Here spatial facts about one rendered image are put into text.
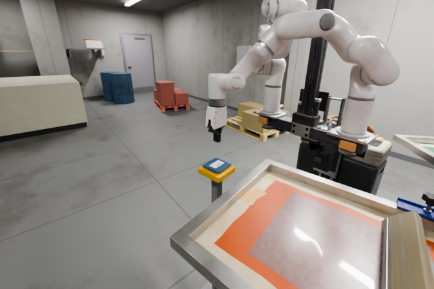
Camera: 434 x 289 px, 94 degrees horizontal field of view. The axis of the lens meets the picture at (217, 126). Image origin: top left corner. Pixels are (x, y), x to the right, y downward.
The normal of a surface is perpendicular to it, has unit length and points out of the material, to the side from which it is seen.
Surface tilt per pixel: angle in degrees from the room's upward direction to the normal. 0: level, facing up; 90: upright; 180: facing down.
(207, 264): 0
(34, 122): 90
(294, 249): 0
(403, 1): 90
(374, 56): 95
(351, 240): 0
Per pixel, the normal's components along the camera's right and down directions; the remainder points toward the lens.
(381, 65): -0.07, 0.37
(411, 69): -0.78, 0.21
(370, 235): 0.00, -0.94
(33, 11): 0.63, 0.26
